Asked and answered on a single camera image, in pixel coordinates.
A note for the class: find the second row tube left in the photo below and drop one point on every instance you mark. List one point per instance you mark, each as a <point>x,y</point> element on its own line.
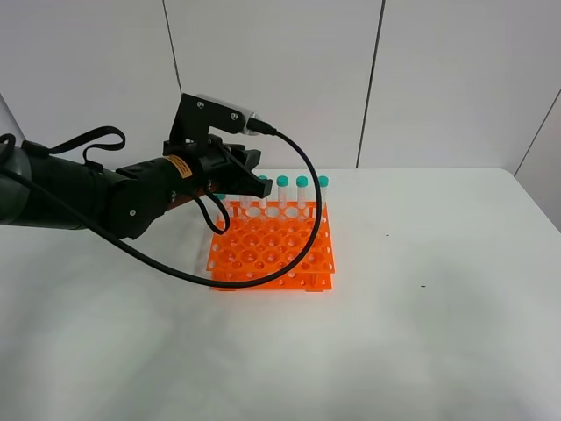
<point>223,216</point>

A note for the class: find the back row tube far right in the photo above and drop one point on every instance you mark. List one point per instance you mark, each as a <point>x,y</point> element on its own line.
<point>324,182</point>

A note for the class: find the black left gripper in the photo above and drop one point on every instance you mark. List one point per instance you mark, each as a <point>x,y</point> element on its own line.
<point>221,168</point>

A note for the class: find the orange test tube rack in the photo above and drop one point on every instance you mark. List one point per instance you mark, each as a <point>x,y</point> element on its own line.
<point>261,242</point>

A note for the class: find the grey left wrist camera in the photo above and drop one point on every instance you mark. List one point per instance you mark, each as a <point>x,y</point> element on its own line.
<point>197,114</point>

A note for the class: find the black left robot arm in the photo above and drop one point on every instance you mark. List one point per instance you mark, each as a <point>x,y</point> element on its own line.
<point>125,201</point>

